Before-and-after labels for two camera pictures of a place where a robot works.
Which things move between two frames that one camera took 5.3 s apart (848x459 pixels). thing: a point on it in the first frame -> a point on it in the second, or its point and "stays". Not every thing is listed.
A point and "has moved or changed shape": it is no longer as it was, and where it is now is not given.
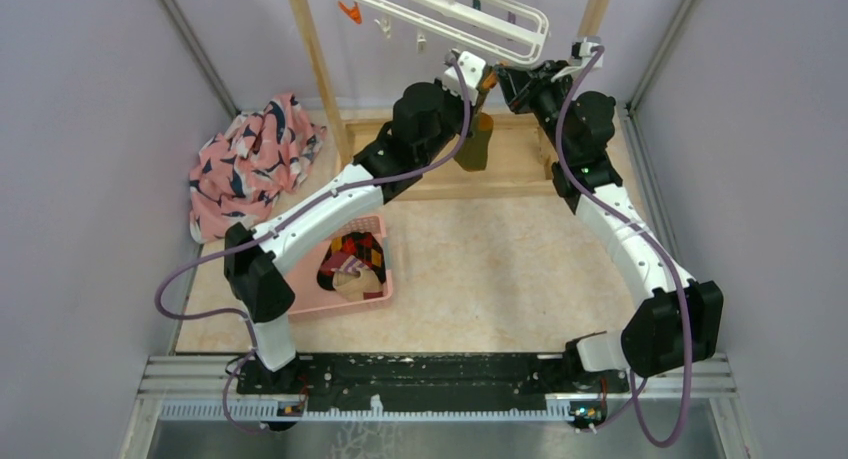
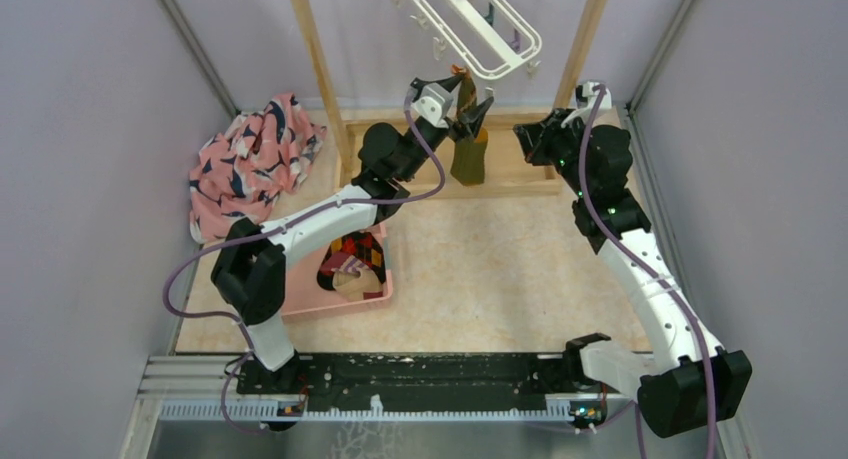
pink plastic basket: (311, 300) stays
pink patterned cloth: (240, 172) stays
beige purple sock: (353, 279) stays
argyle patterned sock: (361, 245) stays
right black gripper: (522, 88) -> (535, 138)
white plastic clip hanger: (458, 11) has moved or changed shape
